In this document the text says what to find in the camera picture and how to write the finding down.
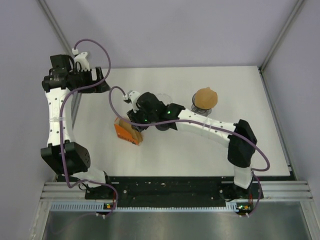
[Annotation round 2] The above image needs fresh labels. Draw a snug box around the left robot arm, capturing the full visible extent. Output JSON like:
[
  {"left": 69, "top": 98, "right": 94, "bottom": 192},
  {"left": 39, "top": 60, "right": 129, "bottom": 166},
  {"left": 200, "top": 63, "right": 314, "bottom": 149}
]
[{"left": 40, "top": 52, "right": 114, "bottom": 199}]

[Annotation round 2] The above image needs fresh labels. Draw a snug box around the left aluminium corner post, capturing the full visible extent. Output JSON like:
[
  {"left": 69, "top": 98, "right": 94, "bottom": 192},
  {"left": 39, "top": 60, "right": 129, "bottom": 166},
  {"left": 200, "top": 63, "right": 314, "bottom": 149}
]
[{"left": 36, "top": 0, "right": 74, "bottom": 58}]

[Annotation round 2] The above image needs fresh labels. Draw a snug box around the stack of brown filters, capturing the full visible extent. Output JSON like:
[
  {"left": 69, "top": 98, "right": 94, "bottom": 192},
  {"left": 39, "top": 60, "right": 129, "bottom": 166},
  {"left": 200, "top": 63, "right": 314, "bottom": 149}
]
[{"left": 119, "top": 119, "right": 143, "bottom": 144}]

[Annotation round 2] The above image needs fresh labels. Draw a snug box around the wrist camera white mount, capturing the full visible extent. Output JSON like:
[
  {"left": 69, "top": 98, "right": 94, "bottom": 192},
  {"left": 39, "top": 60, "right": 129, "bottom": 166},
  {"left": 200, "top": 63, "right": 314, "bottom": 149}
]
[
  {"left": 71, "top": 48, "right": 91, "bottom": 72},
  {"left": 123, "top": 90, "right": 141, "bottom": 113}
]

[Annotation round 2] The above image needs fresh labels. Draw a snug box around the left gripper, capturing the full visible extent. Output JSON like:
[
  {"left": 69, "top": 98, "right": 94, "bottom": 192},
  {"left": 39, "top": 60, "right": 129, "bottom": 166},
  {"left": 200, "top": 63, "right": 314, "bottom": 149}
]
[{"left": 72, "top": 66, "right": 110, "bottom": 94}]

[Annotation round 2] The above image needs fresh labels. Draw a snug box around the aluminium corner post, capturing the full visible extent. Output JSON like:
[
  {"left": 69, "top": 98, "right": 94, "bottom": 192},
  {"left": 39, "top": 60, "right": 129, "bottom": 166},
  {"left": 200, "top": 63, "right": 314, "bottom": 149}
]
[
  {"left": 258, "top": 0, "right": 307, "bottom": 75},
  {"left": 36, "top": 0, "right": 74, "bottom": 58}
]

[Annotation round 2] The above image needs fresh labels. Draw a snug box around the aluminium front rail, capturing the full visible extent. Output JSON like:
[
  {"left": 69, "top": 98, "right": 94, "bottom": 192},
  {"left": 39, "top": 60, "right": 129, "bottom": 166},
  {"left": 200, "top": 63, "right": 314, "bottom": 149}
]
[{"left": 40, "top": 181, "right": 314, "bottom": 202}]

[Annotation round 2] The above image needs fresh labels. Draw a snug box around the clear plastic dripper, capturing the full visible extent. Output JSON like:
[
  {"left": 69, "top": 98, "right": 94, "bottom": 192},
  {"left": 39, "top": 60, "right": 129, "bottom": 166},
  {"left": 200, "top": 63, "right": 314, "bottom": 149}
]
[{"left": 155, "top": 93, "right": 173, "bottom": 105}]

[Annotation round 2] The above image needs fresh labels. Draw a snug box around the red lidded coffee carafe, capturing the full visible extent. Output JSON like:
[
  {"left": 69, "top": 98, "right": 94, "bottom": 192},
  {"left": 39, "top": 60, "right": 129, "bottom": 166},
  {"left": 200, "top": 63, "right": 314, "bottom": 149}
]
[{"left": 155, "top": 123, "right": 177, "bottom": 132}]

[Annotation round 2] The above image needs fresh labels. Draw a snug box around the brown paper coffee filter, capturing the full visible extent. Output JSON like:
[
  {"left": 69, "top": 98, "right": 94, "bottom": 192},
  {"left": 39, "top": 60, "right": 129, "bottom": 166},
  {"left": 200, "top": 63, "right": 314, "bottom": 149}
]
[{"left": 194, "top": 87, "right": 218, "bottom": 110}]

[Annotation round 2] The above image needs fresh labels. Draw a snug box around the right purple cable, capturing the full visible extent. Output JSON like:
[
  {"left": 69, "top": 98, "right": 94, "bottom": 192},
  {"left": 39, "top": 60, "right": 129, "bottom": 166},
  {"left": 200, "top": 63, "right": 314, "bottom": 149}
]
[{"left": 108, "top": 86, "right": 271, "bottom": 217}]

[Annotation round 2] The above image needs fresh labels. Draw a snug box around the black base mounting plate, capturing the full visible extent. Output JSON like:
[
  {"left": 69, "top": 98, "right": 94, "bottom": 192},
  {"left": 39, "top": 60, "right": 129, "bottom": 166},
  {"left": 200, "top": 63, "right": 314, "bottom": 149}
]
[{"left": 85, "top": 176, "right": 263, "bottom": 208}]

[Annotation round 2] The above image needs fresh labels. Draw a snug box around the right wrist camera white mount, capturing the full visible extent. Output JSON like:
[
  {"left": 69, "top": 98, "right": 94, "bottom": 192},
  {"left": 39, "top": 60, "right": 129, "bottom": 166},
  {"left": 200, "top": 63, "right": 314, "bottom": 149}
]
[{"left": 123, "top": 90, "right": 141, "bottom": 113}]

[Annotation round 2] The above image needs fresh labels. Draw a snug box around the orange coffee filter box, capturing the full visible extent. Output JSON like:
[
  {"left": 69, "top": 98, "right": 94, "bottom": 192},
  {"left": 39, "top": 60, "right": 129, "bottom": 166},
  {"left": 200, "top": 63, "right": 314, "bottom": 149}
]
[{"left": 114, "top": 117, "right": 142, "bottom": 146}]

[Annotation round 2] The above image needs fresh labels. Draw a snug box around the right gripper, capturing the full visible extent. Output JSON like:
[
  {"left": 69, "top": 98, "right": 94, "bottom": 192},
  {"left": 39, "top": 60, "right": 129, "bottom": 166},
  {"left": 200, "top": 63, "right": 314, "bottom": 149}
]
[{"left": 127, "top": 104, "right": 158, "bottom": 133}]

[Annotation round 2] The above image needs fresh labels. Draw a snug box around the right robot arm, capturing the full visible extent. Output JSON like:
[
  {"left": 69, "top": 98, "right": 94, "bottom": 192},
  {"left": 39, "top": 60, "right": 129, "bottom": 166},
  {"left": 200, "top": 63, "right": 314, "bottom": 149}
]
[{"left": 124, "top": 90, "right": 257, "bottom": 198}]

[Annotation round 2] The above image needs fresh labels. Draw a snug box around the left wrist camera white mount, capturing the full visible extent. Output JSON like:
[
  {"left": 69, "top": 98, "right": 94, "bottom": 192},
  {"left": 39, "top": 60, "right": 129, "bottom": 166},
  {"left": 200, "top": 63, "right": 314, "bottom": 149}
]
[{"left": 71, "top": 48, "right": 91, "bottom": 72}]

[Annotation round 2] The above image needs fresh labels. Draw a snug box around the dark grey plastic dripper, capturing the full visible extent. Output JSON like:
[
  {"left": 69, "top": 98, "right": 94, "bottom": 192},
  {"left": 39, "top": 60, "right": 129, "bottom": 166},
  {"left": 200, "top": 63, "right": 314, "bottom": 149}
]
[{"left": 191, "top": 95, "right": 212, "bottom": 117}]

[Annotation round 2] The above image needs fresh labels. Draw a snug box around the grey slotted cable duct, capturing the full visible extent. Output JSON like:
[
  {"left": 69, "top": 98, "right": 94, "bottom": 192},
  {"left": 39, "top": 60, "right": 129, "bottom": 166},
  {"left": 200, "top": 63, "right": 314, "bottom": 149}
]
[{"left": 50, "top": 201, "right": 251, "bottom": 213}]

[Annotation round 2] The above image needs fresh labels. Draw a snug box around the right aluminium corner post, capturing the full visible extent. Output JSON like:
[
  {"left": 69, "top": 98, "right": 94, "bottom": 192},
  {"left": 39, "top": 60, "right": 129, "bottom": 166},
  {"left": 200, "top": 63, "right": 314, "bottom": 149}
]
[{"left": 258, "top": 0, "right": 307, "bottom": 75}]

